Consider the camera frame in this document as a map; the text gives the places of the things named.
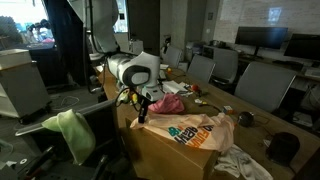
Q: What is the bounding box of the white wall whiteboard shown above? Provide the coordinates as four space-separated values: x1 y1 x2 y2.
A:
213 0 320 44

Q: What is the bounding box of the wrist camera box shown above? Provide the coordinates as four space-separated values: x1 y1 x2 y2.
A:
140 84 165 103

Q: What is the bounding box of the white wheeled cabinet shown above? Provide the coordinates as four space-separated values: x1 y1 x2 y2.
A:
0 48 53 125

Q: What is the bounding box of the Rubik's cube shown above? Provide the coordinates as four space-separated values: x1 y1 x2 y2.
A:
222 105 234 115

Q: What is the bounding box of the white crumpled cloth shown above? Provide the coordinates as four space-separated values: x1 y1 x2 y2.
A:
213 143 274 180

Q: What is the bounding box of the black robot stand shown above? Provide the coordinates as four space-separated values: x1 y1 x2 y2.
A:
0 146 111 180

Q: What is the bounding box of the dark grey high-back chair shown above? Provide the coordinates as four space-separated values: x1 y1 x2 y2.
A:
14 98 129 180

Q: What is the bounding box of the pink cloth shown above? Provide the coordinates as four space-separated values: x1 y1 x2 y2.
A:
148 93 185 115

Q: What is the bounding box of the black curtain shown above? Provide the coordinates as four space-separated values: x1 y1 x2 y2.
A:
42 0 89 87

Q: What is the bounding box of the grey office chair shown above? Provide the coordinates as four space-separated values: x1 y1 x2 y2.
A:
234 61 298 114
211 48 240 85
186 54 217 84
163 45 184 69

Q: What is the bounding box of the black cylinder container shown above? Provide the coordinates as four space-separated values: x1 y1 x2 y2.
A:
265 131 301 167

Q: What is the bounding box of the black round speaker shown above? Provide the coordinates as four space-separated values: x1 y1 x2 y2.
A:
237 111 256 128

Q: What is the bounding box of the peach printed t-shirt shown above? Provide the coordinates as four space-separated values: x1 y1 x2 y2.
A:
129 112 236 154

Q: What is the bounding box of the stack of white papers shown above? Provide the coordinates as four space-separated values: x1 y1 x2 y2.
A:
161 79 194 98

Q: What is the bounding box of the pale yellow-green towel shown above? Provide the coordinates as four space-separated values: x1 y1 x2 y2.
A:
41 109 97 166

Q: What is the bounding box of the large brown cardboard box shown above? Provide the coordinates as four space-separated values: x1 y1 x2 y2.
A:
124 116 221 180

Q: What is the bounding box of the black keyboard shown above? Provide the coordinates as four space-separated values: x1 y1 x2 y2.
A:
272 59 305 72

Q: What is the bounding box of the long wooden wall desk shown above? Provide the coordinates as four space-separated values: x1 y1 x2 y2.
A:
238 54 320 83

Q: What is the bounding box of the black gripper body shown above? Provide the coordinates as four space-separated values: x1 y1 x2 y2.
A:
134 94 152 113

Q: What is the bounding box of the black computer monitor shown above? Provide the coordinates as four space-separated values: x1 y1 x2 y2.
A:
283 33 320 62
234 26 289 58

